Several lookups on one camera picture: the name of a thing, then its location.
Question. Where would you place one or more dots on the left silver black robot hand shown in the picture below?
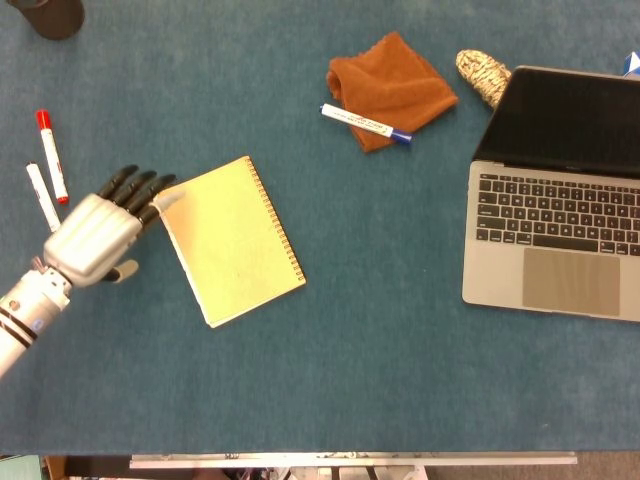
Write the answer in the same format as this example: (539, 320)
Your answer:
(90, 240)

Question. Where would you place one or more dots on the yellow spiral notebook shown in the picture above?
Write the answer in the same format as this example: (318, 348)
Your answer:
(235, 245)

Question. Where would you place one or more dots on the black cap marker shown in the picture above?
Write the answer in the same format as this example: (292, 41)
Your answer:
(41, 195)

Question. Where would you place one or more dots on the red cap marker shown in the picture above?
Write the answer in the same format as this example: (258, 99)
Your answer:
(52, 160)

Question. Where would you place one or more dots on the blue cap marker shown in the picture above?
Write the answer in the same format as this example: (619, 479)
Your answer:
(360, 121)

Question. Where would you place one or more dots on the silver laptop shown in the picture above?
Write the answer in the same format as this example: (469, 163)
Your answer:
(550, 280)

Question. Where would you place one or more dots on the dark brown cup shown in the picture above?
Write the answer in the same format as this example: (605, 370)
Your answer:
(50, 17)

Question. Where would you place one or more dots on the teal green object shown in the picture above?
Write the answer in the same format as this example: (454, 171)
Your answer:
(20, 467)

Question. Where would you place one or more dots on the teal felt table mat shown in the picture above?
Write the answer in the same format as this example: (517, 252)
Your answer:
(320, 375)

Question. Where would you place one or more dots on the orange-brown folded cloth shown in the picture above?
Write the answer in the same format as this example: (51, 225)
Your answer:
(395, 85)

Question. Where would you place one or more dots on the woven straw object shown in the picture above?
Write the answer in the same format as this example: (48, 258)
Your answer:
(482, 75)

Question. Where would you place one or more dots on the blue white box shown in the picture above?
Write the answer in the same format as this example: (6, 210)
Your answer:
(632, 65)

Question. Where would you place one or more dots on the aluminium frame rail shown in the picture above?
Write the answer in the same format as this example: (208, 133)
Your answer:
(350, 460)

